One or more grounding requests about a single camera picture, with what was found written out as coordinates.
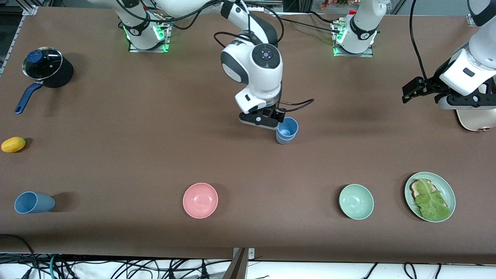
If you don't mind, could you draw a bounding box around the glass pot lid blue knob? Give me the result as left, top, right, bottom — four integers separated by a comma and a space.
22, 46, 64, 81

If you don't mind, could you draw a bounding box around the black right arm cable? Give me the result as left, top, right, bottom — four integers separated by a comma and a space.
116, 0, 315, 114

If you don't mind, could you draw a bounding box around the toast slice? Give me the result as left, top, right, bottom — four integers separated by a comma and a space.
411, 179, 448, 210

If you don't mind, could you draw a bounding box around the black looped floor cable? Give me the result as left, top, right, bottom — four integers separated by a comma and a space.
0, 234, 38, 268

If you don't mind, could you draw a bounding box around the brown table cloth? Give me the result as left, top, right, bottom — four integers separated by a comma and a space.
0, 6, 496, 265

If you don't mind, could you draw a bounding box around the metal table edge bracket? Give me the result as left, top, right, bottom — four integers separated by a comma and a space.
232, 248, 256, 261

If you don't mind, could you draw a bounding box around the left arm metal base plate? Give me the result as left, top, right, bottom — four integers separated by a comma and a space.
332, 20, 375, 58

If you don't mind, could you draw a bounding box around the black pot blue handle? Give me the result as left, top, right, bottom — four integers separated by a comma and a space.
14, 56, 74, 115

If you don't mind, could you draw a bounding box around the cream white toaster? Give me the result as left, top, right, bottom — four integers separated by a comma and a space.
456, 76, 496, 133

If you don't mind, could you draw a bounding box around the mint green bowl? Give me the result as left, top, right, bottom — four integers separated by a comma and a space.
339, 184, 375, 220

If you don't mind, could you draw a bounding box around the green lettuce leaf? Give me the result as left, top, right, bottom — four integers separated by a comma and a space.
415, 178, 451, 221

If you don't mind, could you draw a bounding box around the yellow lemon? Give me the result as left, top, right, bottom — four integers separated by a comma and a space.
1, 136, 27, 153

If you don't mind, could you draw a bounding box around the black left base cable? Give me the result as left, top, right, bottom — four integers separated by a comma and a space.
277, 11, 342, 34

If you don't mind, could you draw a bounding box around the black base cable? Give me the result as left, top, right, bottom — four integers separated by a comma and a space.
277, 11, 342, 34
160, 9, 191, 29

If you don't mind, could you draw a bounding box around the green plate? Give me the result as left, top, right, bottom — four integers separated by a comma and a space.
405, 172, 456, 223

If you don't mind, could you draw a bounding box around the black right base cable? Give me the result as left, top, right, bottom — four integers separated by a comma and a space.
160, 9, 191, 29

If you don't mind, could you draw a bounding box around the pink bowl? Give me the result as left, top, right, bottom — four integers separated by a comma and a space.
183, 183, 219, 219

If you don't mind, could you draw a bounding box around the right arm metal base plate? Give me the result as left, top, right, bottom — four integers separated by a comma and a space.
128, 17, 171, 53

